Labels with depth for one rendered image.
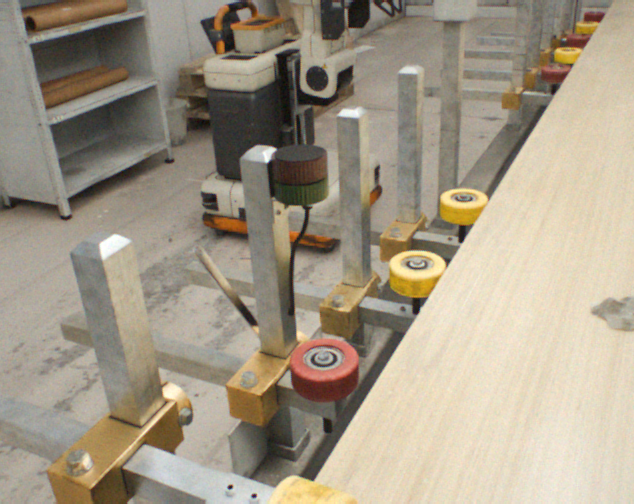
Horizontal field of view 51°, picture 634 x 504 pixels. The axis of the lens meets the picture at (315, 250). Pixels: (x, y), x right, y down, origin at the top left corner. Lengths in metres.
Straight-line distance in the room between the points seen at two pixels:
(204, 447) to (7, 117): 2.15
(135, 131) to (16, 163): 0.89
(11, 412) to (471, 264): 0.62
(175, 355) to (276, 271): 0.20
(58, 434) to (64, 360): 1.85
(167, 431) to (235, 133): 2.33
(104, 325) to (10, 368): 1.99
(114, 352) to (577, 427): 0.45
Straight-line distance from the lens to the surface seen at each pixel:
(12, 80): 3.51
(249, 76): 2.79
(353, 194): 0.98
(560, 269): 0.99
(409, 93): 1.17
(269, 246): 0.76
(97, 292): 0.56
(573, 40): 2.57
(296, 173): 0.69
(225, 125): 2.91
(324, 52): 2.78
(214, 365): 0.86
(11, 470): 2.15
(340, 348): 0.79
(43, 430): 0.67
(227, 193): 2.99
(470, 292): 0.91
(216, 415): 2.11
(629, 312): 0.90
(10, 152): 3.71
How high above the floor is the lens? 1.37
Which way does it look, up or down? 28 degrees down
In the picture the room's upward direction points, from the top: 3 degrees counter-clockwise
